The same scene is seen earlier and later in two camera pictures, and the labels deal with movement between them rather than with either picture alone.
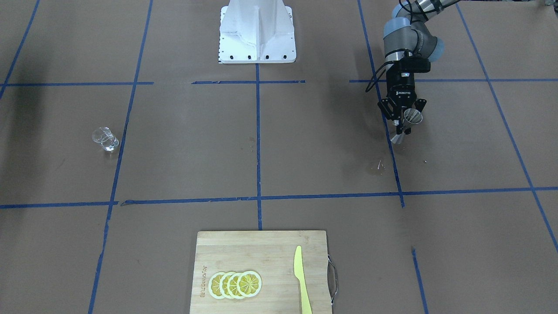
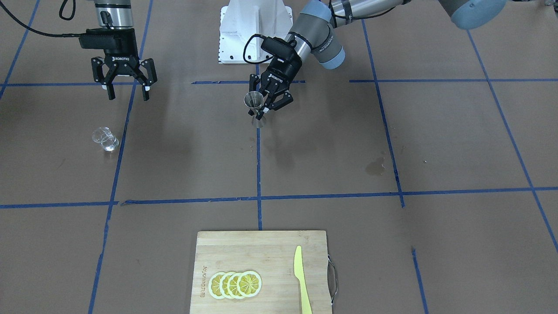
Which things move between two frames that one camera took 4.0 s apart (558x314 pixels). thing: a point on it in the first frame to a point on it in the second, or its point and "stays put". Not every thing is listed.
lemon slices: [249, 283] stays put
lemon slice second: [223, 285] stays put
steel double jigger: [410, 116] to [254, 100]
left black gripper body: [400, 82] to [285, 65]
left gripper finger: [387, 105] to [253, 80]
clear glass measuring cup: [103, 135] stays put
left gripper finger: [420, 104] to [284, 99]
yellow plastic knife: [299, 273] stays put
